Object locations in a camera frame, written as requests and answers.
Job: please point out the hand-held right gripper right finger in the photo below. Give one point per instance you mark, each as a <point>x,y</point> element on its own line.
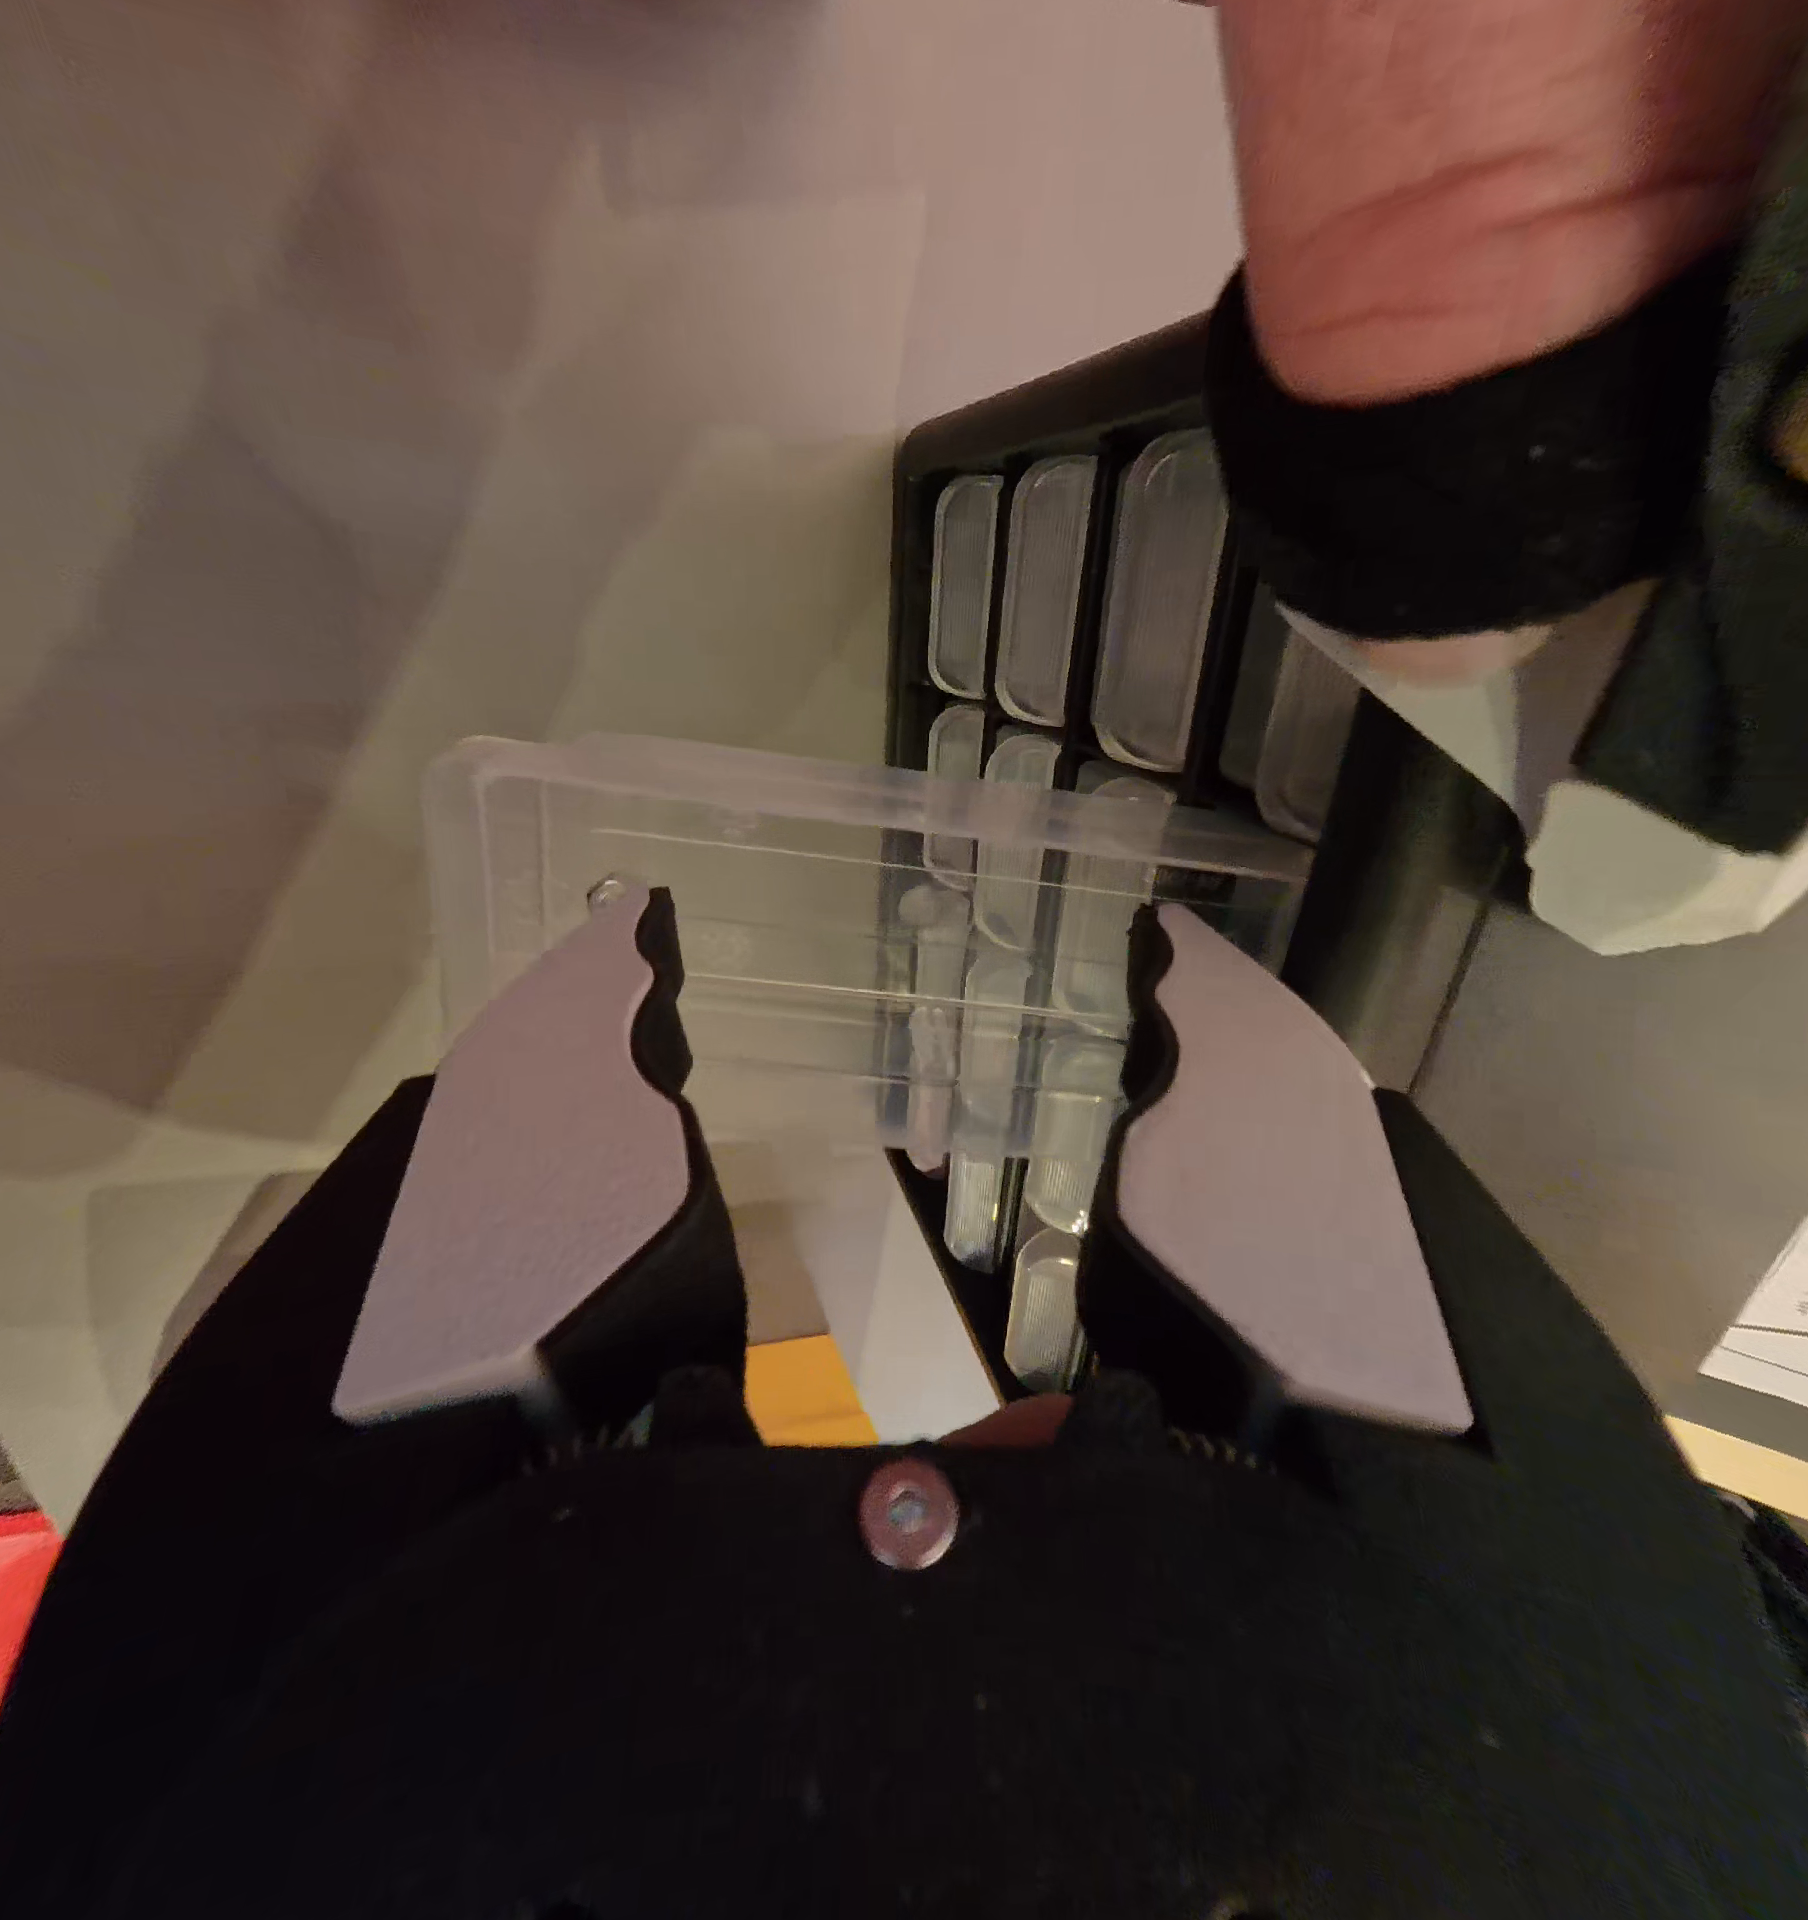
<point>1271,1201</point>

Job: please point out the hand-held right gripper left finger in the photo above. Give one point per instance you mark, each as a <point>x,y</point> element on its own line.
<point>520,1186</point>

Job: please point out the black drawer cabinet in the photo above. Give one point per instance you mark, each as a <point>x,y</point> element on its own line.
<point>1430,901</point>

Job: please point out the clear plastic drawer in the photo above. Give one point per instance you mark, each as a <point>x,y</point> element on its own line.
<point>784,962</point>

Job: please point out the rows of clear cabinet drawers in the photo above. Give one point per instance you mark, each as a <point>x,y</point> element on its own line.
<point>1040,586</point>

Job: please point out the person's left hand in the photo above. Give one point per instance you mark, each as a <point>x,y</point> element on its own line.
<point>1472,181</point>

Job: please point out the yellow box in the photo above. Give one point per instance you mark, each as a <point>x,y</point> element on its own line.
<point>807,1396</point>

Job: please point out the printed paper sheet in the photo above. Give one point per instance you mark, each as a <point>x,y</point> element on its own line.
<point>1803,1290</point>

